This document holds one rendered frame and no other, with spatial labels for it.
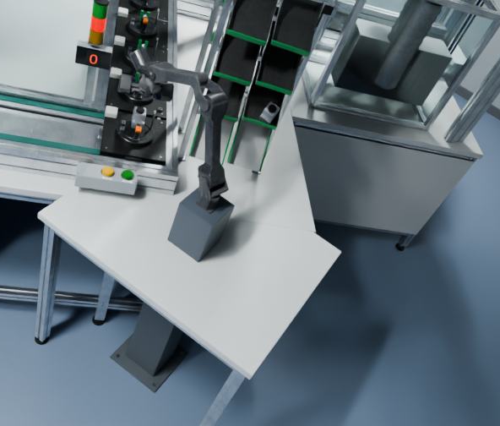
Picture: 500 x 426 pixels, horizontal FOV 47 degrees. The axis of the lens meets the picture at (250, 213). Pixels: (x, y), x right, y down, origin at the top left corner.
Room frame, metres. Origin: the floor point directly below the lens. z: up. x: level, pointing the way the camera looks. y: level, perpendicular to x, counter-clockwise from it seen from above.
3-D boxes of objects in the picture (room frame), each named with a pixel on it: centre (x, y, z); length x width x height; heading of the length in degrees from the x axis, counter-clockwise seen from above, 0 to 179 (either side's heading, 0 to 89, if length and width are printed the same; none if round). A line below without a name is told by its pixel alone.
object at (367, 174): (2.90, -0.36, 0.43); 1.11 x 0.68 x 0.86; 113
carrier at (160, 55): (2.10, 0.72, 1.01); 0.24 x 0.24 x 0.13; 23
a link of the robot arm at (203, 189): (1.38, 0.15, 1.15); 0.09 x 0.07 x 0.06; 152
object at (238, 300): (1.43, 0.13, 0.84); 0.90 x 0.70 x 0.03; 76
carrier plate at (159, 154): (1.64, 0.52, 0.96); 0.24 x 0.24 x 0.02; 23
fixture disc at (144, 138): (1.64, 0.52, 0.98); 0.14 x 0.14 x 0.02
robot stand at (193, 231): (1.38, 0.14, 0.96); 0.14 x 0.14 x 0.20; 76
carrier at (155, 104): (1.88, 0.62, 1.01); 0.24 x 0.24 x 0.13; 23
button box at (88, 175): (1.41, 0.51, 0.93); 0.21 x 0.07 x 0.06; 113
